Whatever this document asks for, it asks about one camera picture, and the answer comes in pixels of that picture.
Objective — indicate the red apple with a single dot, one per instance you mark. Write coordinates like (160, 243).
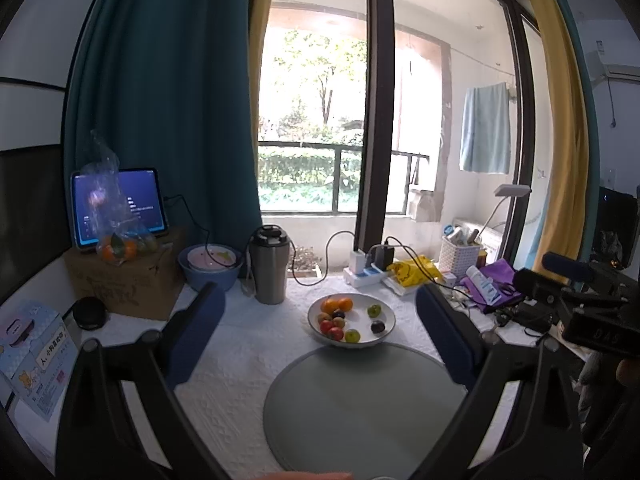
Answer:
(326, 327)

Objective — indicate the blue printed carton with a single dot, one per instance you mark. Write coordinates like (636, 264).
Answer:
(35, 365)

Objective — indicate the person's right hand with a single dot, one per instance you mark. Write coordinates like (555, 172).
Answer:
(629, 372)

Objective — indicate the black charger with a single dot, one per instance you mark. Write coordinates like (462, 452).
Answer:
(384, 258)

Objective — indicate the white cream tube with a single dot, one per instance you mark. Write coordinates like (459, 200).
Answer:
(482, 284)

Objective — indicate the orange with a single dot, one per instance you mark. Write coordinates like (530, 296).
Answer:
(344, 303)
(330, 305)

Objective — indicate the black balcony railing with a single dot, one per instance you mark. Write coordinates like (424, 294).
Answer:
(334, 180)

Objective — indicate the yellow curtain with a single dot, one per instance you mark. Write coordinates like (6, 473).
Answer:
(262, 35)
(565, 135)

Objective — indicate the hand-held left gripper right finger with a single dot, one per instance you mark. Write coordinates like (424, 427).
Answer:
(445, 340)

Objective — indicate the clear plastic bag of oranges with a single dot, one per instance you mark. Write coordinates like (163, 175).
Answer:
(112, 210)

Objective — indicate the small tan lychee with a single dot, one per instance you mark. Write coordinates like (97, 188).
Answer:
(324, 318)

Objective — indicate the black round speaker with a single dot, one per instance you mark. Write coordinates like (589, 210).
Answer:
(90, 312)

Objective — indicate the brown cardboard box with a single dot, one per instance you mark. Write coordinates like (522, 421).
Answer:
(125, 285)

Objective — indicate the stainless steel tumbler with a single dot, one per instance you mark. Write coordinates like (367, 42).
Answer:
(270, 275)

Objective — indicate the white charger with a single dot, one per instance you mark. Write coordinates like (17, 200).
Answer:
(357, 261)

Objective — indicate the white air conditioner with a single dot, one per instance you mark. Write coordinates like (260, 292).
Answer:
(617, 70)

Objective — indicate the blue plastic basin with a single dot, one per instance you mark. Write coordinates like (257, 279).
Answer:
(210, 277)

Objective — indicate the pink bowl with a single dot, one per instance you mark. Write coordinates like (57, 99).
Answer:
(210, 257)

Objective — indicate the light blue towel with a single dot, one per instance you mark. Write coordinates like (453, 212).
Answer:
(485, 127)

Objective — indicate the white paper bag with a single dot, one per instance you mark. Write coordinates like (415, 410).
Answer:
(424, 205)

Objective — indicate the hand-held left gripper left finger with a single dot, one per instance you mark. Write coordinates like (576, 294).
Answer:
(197, 330)

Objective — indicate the white textured tablecloth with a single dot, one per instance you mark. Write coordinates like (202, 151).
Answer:
(240, 360)

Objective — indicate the person's left hand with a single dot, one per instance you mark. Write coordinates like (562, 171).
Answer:
(310, 476)

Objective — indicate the teal curtain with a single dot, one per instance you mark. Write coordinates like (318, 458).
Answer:
(587, 110)
(170, 85)

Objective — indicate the grey round mat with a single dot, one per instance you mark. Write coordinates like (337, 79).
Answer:
(365, 410)

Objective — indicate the green apple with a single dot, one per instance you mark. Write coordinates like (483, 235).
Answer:
(352, 335)
(374, 310)

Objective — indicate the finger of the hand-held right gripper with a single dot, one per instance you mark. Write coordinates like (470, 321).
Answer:
(567, 266)
(537, 285)

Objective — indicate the red pomegranate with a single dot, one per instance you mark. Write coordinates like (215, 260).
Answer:
(336, 333)

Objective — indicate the dark window frame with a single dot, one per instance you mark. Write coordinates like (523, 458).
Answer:
(375, 110)

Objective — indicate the black scissors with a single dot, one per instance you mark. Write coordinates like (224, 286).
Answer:
(506, 289)

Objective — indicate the yellow plastic bag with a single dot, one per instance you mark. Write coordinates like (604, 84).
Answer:
(415, 270)

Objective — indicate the black appliance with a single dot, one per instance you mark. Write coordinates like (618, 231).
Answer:
(612, 225)

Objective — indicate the white desk lamp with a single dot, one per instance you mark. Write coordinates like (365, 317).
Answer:
(512, 190)

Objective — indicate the white power strip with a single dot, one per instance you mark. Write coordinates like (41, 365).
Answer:
(362, 279)

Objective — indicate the purple cloth bag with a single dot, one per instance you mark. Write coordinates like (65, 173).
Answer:
(505, 272)

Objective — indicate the white woven basket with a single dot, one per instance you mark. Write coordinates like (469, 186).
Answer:
(460, 257)

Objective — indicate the tablet with lit screen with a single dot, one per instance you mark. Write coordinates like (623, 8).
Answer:
(142, 200)

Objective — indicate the white shallow plate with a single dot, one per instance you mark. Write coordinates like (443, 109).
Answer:
(360, 317)

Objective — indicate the small brown bottle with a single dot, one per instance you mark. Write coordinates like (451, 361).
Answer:
(482, 258)

